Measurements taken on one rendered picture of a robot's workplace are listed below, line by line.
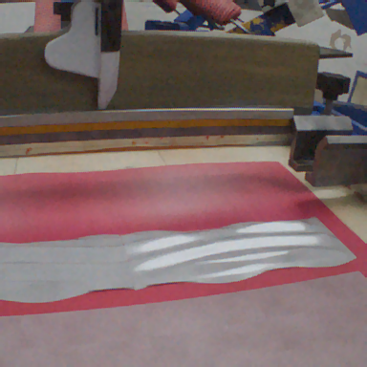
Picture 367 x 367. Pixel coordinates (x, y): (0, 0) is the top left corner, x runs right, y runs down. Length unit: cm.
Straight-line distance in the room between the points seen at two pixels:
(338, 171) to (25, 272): 29
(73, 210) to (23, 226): 5
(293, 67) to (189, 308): 26
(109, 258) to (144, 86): 15
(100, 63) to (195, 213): 15
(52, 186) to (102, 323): 20
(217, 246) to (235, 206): 8
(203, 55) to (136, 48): 6
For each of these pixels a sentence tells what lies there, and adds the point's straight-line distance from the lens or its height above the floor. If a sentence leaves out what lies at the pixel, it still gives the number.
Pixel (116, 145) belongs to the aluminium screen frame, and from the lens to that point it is 52.
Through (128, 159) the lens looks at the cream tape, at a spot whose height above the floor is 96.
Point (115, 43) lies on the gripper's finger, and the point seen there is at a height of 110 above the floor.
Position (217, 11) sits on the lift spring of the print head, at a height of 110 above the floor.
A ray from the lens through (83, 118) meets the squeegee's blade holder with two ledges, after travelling 38.
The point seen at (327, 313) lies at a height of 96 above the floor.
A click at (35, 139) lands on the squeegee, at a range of 40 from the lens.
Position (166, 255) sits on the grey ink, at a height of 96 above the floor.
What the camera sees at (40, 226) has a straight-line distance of 37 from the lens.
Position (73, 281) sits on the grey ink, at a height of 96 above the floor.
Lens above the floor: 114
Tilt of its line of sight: 26 degrees down
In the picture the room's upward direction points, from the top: 4 degrees clockwise
